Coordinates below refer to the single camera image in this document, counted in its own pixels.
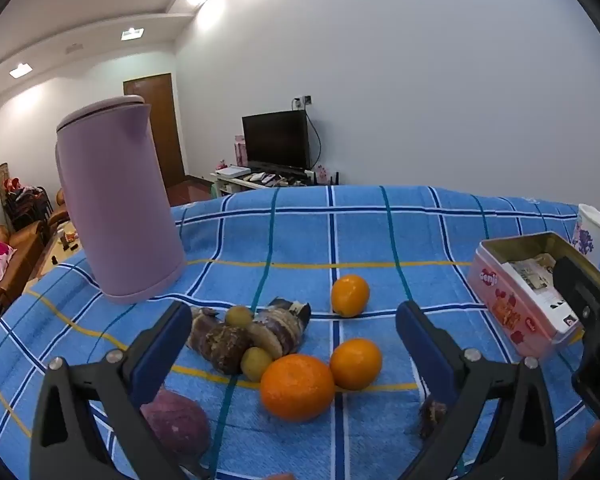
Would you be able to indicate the lavender cylindrical bottle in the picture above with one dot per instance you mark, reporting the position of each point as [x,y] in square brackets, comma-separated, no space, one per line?
[120,210]

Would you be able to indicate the white television stand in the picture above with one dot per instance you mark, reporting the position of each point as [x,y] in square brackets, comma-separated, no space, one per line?
[275,182]

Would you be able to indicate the small brown taro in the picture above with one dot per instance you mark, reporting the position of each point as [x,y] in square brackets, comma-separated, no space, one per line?
[200,330]
[225,350]

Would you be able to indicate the dark brown passion fruit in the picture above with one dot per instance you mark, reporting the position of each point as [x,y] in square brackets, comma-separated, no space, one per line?
[430,415]

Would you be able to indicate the white mug with blue print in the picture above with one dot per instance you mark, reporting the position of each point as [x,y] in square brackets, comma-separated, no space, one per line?
[587,230]

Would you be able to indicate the brown leather armchair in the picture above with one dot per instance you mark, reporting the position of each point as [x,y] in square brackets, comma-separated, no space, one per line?
[59,210]

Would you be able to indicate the flat white box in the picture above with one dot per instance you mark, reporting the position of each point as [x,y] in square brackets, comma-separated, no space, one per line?
[232,170]

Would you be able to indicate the blue plaid blanket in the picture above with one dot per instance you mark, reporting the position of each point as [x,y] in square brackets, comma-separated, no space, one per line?
[380,240]

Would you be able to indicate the black flat television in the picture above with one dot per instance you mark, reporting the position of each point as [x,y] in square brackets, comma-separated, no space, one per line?
[277,140]

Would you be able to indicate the shiny metal tray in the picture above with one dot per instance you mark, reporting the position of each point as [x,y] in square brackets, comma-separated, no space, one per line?
[510,305]

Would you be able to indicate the tall pink box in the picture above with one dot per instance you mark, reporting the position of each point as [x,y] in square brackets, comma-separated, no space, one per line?
[240,150]

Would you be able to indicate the pink flower ornament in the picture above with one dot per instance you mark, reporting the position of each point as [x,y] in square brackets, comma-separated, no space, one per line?
[322,174]

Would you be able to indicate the purple sweet potato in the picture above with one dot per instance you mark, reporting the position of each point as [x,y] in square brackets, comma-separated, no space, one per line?
[177,425]

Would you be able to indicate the large dark striped taro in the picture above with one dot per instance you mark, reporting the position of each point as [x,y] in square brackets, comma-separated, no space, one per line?
[282,327]

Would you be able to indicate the orange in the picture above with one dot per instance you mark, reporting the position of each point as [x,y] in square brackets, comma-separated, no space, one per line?
[350,296]
[297,387]
[356,364]

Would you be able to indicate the brown wooden door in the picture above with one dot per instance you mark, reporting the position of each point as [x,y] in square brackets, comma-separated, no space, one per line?
[155,130]

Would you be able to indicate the square ceiling light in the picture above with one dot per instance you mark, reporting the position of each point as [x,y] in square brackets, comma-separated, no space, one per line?
[132,33]
[21,70]

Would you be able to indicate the small framed picture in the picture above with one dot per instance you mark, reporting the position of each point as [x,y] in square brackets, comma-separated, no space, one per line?
[1,175]

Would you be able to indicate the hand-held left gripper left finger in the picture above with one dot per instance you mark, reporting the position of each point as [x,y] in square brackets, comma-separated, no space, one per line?
[162,350]

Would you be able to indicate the black router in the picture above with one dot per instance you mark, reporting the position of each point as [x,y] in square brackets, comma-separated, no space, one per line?
[333,180]

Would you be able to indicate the black folding chairs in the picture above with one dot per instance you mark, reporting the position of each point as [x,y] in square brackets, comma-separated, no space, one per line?
[35,200]

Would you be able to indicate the ceiling air vent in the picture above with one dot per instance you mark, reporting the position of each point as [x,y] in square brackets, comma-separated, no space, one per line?
[75,49]

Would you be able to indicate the wall power socket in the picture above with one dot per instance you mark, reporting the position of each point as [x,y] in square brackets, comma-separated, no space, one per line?
[302,101]

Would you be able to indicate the wooden coffee table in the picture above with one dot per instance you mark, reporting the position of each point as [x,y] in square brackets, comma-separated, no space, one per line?
[60,252]

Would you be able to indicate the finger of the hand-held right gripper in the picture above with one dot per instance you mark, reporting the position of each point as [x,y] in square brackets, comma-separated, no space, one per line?
[575,285]

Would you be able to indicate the small green round fruit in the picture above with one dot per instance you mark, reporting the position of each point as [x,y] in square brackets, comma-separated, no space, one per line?
[256,363]
[238,316]

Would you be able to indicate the printed paper sheet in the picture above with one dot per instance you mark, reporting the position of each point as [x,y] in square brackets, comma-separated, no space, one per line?
[535,272]

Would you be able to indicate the brown leather sofa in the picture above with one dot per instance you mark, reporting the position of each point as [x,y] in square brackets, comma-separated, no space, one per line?
[25,245]

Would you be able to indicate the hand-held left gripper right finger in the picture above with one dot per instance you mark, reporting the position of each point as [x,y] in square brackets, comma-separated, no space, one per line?
[425,355]

